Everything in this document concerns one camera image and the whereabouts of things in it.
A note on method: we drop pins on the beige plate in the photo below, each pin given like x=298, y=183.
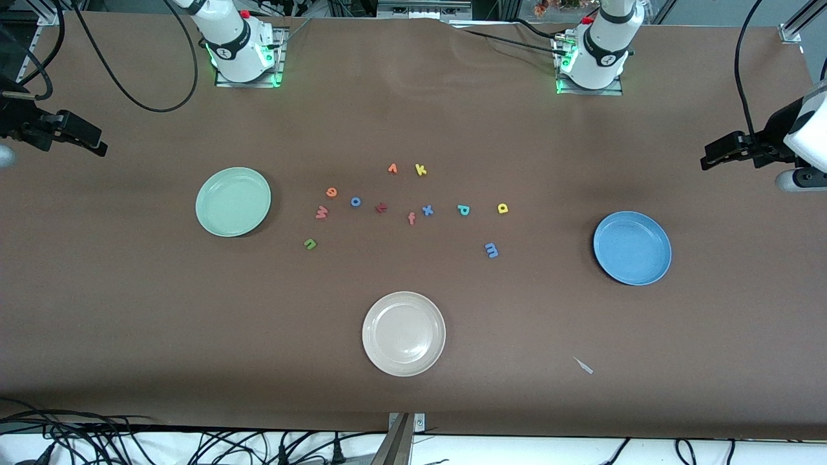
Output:
x=404, y=334

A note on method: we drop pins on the aluminium table edge rail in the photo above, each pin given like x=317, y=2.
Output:
x=27, y=64

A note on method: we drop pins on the brown table cover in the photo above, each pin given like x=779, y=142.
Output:
x=452, y=116

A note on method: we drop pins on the small metal bracket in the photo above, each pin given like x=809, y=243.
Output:
x=420, y=423

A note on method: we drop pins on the salmon red letter w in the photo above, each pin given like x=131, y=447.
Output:
x=321, y=212

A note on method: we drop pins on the white tape scrap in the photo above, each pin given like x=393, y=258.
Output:
x=585, y=367

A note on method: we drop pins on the blue plate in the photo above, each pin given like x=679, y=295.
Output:
x=632, y=248

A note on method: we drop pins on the orange brown background object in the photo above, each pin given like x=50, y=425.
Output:
x=541, y=8

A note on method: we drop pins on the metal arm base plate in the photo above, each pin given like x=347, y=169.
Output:
x=591, y=92
x=252, y=84

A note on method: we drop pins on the blue letter m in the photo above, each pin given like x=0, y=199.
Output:
x=492, y=250

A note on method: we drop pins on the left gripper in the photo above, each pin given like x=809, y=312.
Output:
x=773, y=132

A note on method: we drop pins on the green plate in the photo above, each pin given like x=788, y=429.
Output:
x=232, y=202

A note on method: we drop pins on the grey metal beam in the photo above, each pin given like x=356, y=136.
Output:
x=395, y=445

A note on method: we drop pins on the aluminium frame profile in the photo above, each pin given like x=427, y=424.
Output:
x=789, y=31
x=48, y=14

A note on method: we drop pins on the silver metal profile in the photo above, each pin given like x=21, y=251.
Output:
x=423, y=10

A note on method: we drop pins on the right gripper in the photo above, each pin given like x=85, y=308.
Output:
x=19, y=121

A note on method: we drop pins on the black power plug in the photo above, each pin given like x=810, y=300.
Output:
x=283, y=455
x=336, y=452

